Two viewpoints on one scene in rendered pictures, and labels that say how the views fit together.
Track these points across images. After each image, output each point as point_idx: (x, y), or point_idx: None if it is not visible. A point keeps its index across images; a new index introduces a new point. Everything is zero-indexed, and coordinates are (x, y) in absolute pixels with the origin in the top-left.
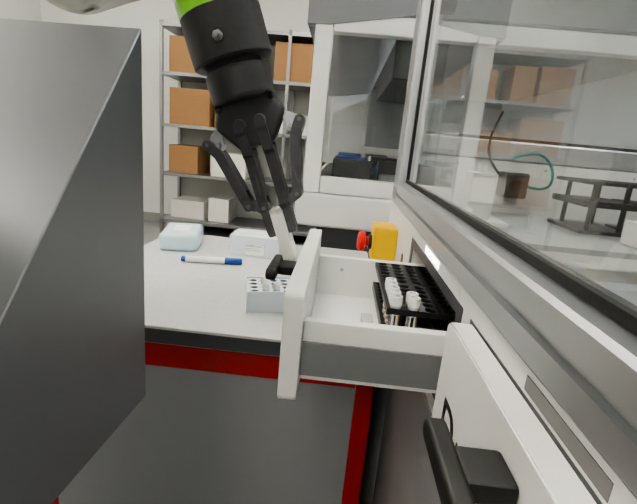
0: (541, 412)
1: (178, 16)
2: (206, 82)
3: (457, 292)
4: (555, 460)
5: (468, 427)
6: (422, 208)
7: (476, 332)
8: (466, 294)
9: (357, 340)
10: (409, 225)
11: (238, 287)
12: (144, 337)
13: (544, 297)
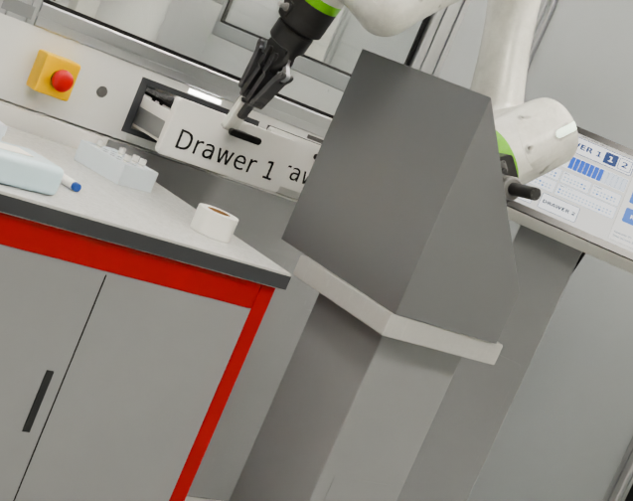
0: (314, 140)
1: (334, 14)
2: (307, 43)
3: (251, 115)
4: None
5: (295, 156)
6: (178, 62)
7: (276, 128)
8: (262, 115)
9: None
10: (126, 65)
11: (103, 182)
12: (296, 203)
13: (318, 114)
